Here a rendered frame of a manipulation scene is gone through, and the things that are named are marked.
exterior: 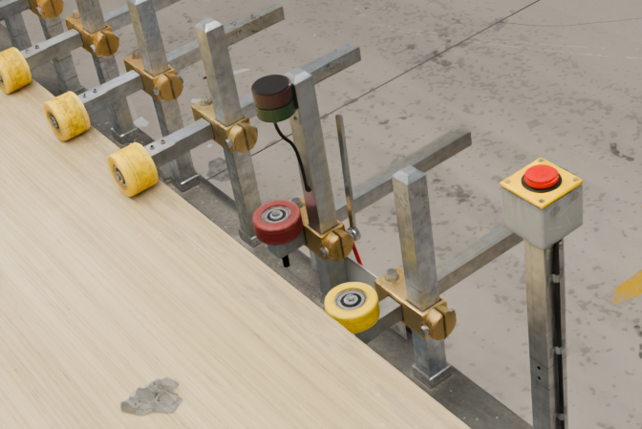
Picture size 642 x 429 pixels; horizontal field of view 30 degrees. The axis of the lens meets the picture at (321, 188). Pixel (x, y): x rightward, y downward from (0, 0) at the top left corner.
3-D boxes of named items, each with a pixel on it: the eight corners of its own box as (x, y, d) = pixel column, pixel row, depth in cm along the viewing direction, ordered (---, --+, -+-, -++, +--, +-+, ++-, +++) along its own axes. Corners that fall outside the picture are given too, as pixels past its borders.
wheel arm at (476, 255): (544, 214, 201) (543, 193, 198) (558, 223, 199) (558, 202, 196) (341, 345, 183) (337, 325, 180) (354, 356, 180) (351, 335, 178)
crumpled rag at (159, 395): (183, 375, 170) (181, 363, 168) (182, 411, 164) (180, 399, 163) (122, 385, 170) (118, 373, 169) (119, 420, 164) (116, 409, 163)
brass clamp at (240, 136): (221, 116, 220) (216, 93, 217) (263, 143, 210) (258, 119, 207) (193, 130, 217) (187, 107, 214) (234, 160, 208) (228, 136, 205)
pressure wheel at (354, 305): (335, 334, 187) (325, 279, 180) (386, 332, 186) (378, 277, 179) (331, 372, 181) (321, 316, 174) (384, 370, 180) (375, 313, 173)
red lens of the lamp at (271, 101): (277, 82, 183) (275, 70, 182) (301, 96, 179) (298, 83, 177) (246, 98, 180) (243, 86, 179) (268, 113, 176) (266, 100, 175)
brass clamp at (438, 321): (403, 287, 192) (400, 263, 189) (460, 328, 182) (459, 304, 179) (374, 306, 189) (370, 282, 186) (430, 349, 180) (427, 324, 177)
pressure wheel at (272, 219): (291, 243, 207) (281, 190, 200) (319, 264, 201) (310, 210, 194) (254, 266, 203) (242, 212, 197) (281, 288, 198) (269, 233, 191)
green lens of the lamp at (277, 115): (280, 96, 184) (278, 84, 183) (303, 110, 180) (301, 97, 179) (248, 113, 182) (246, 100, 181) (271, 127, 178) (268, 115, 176)
